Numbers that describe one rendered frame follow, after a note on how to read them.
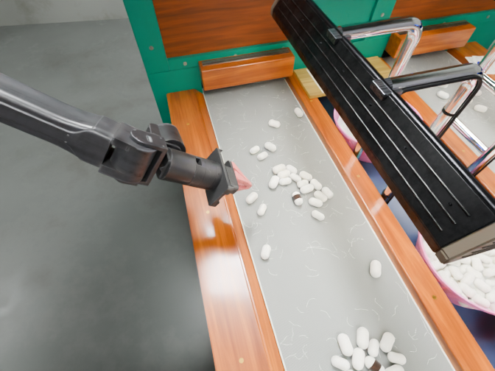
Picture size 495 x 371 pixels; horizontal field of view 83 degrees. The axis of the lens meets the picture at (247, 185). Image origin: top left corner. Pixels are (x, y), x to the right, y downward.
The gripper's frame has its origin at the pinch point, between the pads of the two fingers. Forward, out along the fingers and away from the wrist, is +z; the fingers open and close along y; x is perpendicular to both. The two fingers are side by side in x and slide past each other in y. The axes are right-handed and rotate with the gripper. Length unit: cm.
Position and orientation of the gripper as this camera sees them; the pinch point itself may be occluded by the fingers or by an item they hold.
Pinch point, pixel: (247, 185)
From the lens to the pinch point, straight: 60.4
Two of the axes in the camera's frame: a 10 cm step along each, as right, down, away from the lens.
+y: -2.6, -8.0, 5.4
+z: 7.3, 2.0, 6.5
